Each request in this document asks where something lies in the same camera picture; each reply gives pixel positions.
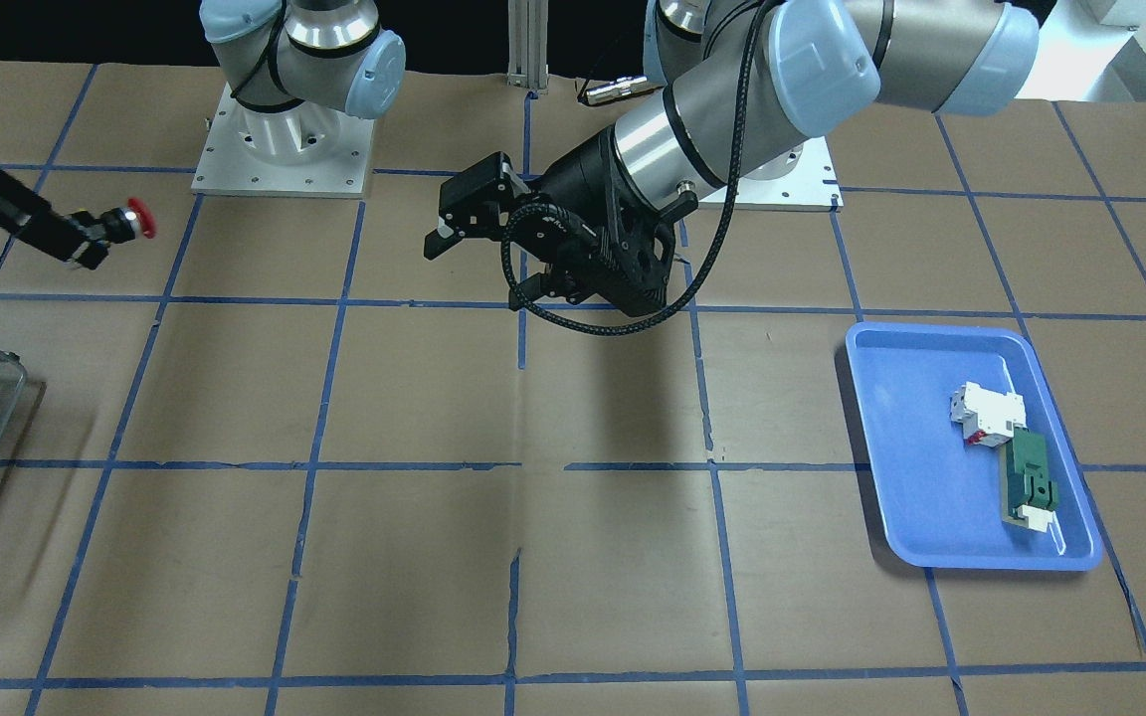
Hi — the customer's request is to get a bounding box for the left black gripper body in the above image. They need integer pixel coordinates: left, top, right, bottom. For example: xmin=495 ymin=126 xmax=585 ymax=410
xmin=438 ymin=128 xmax=697 ymax=317

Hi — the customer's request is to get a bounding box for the red emergency stop button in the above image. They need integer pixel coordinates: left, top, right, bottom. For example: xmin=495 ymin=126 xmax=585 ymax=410
xmin=99 ymin=198 xmax=158 ymax=245

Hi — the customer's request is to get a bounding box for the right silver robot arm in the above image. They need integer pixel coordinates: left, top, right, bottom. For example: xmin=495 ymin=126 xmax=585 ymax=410
xmin=0 ymin=1 xmax=406 ymax=270

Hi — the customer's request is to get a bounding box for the blue plastic tray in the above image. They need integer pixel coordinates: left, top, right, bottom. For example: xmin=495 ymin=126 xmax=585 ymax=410
xmin=846 ymin=321 xmax=1102 ymax=572

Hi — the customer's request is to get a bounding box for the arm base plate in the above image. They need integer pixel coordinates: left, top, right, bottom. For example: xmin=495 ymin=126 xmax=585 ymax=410
xmin=191 ymin=87 xmax=377 ymax=200
xmin=736 ymin=137 xmax=845 ymax=212

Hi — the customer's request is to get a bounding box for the aluminium frame post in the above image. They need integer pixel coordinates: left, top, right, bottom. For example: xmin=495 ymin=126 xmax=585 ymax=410
xmin=505 ymin=0 xmax=549 ymax=94

